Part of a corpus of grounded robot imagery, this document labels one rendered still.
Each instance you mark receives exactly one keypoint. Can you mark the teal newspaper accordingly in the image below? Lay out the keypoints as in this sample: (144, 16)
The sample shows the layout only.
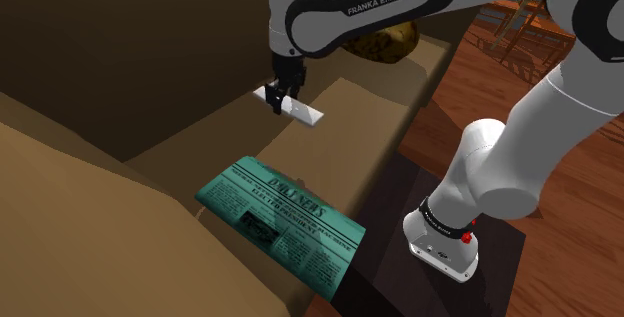
(282, 218)

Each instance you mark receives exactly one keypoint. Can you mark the wooden chairs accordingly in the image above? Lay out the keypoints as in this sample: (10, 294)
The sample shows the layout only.
(521, 38)

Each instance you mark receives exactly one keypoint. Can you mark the white flat remote control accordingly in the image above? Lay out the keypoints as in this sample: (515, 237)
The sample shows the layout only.
(307, 112)

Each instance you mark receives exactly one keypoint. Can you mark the dark robot stand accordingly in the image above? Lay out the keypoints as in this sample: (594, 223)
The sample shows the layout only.
(390, 267)

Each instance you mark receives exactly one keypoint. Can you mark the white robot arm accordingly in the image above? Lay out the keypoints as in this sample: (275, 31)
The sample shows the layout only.
(512, 160)

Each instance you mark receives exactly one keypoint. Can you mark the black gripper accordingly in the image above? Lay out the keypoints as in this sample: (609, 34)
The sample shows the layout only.
(288, 67)

